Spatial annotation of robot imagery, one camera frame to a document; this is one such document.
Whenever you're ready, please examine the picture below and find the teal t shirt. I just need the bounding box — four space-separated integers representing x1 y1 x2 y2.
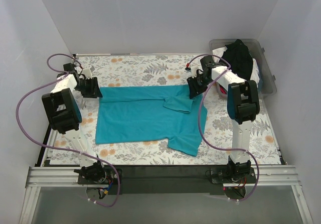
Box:
95 85 207 156

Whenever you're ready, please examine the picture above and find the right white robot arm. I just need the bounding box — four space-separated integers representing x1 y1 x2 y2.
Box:
186 54 260 183

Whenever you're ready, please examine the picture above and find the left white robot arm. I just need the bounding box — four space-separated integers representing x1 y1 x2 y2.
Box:
42 63 107 184

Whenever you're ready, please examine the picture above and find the pink garment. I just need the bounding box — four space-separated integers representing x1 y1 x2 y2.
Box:
219 85 227 95

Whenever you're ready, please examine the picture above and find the white garment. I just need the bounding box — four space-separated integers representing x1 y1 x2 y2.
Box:
212 46 260 85

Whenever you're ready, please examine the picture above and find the black t shirt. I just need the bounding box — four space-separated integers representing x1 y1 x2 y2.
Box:
222 39 253 80

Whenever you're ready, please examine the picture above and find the clear plastic storage bin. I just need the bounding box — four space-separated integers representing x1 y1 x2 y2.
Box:
209 38 278 100

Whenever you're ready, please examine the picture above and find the grey blue garment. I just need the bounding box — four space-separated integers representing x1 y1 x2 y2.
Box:
255 67 263 92

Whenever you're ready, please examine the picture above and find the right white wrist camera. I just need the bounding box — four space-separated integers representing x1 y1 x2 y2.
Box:
185 63 200 78

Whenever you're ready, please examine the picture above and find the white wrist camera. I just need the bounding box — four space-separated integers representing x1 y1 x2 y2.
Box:
185 63 200 78
81 68 93 79

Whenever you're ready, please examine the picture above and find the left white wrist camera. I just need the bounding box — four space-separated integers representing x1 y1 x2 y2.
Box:
81 68 93 79

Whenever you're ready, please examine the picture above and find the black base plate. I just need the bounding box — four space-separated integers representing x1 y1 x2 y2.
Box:
77 168 257 196

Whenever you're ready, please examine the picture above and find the aluminium frame rail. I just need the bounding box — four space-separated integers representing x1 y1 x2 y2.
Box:
20 165 313 223

